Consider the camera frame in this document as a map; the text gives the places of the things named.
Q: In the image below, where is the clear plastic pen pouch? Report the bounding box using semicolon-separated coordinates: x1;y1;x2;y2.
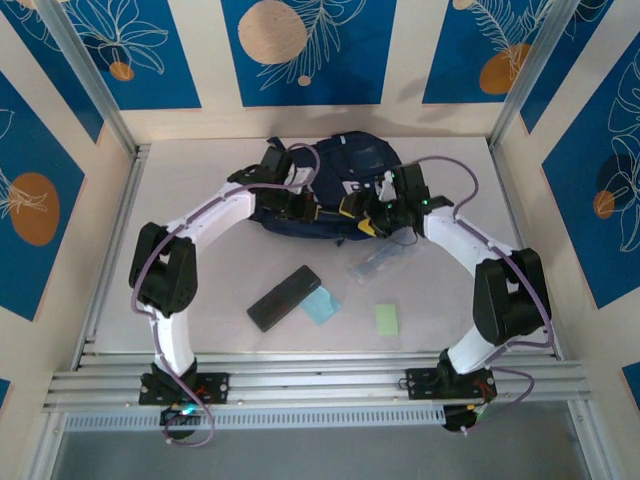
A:
344;234;419;284

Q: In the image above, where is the navy blue backpack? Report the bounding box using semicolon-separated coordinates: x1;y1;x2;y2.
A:
249;130;424;247

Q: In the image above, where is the black pencil case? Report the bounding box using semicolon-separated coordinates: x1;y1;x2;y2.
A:
246;264;321;333

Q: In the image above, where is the light blue sticky pad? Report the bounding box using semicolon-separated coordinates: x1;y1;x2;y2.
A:
298;285;341;327

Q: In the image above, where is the light green sticky pad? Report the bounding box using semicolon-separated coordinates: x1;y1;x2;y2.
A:
374;303;401;336

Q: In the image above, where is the black controller board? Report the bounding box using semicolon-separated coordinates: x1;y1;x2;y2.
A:
159;402;204;441
442;403;496;435

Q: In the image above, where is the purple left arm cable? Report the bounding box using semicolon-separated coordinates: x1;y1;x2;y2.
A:
129;142;322;448

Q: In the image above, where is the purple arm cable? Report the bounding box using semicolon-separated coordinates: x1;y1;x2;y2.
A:
129;142;322;448
397;155;555;436

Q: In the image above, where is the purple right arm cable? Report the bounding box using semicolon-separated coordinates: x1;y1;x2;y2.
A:
397;155;555;436

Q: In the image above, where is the aluminium side rail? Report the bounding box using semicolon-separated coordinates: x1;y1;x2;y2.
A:
72;143;151;371
487;139;565;360

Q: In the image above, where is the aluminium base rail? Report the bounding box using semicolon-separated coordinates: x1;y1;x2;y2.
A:
42;351;594;412

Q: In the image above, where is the aluminium frame post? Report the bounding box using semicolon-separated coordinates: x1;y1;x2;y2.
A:
488;0;584;151
37;0;139;156

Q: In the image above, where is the grey slotted cable duct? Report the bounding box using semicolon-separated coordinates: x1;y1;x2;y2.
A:
62;403;446;432

